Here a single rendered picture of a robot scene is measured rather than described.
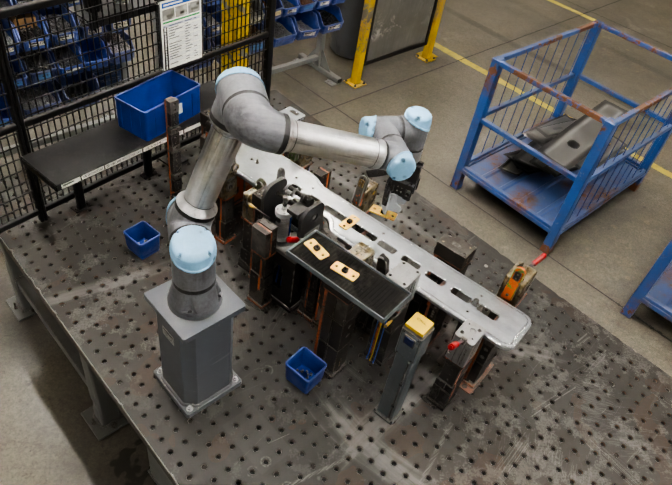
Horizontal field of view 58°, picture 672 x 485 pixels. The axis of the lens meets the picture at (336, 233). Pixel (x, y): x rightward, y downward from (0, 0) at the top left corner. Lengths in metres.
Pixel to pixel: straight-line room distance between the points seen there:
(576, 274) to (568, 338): 1.43
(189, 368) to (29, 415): 1.23
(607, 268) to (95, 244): 2.94
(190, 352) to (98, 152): 0.96
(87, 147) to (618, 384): 2.13
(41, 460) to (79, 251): 0.86
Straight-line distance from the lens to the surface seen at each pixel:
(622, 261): 4.19
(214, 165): 1.57
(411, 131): 1.66
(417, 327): 1.70
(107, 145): 2.46
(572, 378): 2.42
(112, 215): 2.65
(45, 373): 3.06
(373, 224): 2.21
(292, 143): 1.41
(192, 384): 1.92
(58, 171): 2.36
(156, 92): 2.65
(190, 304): 1.70
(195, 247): 1.59
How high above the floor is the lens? 2.44
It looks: 42 degrees down
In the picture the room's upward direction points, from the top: 10 degrees clockwise
